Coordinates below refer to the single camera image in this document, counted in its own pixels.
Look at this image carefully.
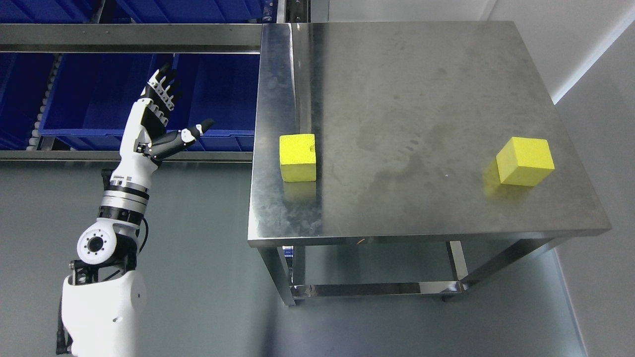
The black white robot outer finger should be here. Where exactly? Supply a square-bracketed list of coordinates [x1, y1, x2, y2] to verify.
[144, 62, 177, 106]

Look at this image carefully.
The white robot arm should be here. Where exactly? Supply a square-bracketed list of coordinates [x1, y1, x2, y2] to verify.
[55, 61, 214, 357]

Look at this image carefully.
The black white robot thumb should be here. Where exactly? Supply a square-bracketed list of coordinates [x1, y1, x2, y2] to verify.
[147, 119, 215, 161]

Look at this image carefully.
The black white robot index finger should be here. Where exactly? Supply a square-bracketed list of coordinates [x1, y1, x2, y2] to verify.
[157, 79, 182, 124]

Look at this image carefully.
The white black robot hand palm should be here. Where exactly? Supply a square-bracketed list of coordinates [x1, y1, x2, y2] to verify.
[111, 99, 157, 178]

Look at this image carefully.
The steel shelf rack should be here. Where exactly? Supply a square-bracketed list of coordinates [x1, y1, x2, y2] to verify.
[0, 0, 315, 163]

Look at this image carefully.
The stainless steel table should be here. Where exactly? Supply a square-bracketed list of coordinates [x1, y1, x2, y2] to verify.
[248, 22, 612, 305]

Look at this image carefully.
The blue plastic bin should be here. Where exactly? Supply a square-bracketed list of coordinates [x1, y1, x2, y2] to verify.
[0, 0, 100, 23]
[117, 0, 277, 23]
[168, 54, 260, 152]
[0, 53, 54, 151]
[39, 54, 173, 151]

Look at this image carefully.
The yellow foam block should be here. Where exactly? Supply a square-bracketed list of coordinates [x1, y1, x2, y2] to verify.
[279, 133, 317, 182]
[495, 136, 555, 187]

